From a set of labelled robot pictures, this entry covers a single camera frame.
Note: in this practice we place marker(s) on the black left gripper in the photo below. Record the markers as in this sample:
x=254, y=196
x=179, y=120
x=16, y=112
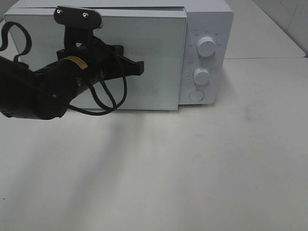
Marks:
x=90, y=60

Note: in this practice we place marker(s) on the round white door button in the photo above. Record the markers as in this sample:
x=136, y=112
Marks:
x=197, y=95

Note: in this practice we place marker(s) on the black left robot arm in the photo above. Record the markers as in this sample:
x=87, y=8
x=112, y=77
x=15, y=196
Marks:
x=37, y=95

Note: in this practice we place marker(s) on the white microwave oven body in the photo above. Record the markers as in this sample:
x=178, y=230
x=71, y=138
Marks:
x=204, y=17

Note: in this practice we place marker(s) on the white lower microwave knob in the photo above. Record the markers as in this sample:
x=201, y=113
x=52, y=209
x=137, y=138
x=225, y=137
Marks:
x=201, y=76

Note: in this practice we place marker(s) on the white microwave knob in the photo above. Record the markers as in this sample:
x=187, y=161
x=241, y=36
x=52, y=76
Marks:
x=201, y=76
x=206, y=46

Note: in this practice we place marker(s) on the white upper microwave knob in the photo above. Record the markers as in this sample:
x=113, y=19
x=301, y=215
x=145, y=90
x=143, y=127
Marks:
x=206, y=46

